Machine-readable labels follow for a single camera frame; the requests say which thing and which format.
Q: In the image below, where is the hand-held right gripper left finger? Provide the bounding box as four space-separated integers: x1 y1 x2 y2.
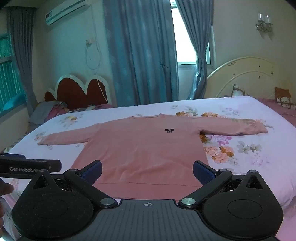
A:
29 160 118 208

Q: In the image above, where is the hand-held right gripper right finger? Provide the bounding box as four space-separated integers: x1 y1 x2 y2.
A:
178 160 267 208

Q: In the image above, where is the pink long-sleeved sweater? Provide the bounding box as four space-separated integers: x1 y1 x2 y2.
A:
38 113 269 200

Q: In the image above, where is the pile of clothes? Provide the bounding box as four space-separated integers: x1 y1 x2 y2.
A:
28 101 70 127

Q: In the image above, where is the person's left hand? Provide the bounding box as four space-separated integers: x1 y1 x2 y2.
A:
0 178 14 219

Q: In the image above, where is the striped cloth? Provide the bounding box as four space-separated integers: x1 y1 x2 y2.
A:
14 133 30 146

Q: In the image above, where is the floral white bed sheet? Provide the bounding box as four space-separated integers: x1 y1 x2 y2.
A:
0 96 296 241

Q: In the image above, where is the teal cloth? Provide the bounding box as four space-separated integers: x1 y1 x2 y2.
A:
3 97 26 111

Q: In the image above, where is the dark red floral pillow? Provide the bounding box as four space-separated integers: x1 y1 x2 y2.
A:
69 104 115 113

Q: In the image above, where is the red scalloped headboard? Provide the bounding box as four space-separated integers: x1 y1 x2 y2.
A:
44 74 112 110

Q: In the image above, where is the patterned pillow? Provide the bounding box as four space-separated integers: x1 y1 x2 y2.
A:
231 84 246 97
274 87 293 108

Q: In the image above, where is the teal-lit window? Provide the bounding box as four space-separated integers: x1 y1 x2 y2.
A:
0 34 27 114

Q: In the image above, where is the pink blanket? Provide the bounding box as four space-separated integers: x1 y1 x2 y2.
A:
257 97 296 128

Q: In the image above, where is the cream headboard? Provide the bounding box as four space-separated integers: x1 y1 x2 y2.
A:
207 57 296 100

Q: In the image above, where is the grey curtain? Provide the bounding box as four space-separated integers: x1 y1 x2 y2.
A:
6 6 38 117

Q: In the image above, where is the wide blue curtain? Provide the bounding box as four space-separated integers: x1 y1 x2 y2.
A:
103 0 179 107

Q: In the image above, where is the bright window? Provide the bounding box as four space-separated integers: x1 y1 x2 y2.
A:
170 0 213 70

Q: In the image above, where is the tied blue curtain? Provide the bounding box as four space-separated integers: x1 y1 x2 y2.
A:
176 0 212 100

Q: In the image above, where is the white air conditioner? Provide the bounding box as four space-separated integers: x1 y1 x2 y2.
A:
45 0 92 26

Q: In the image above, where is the looped white cable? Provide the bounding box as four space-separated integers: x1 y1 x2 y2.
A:
84 10 102 70

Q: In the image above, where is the wall lamp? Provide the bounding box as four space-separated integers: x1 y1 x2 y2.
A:
255 13 273 32

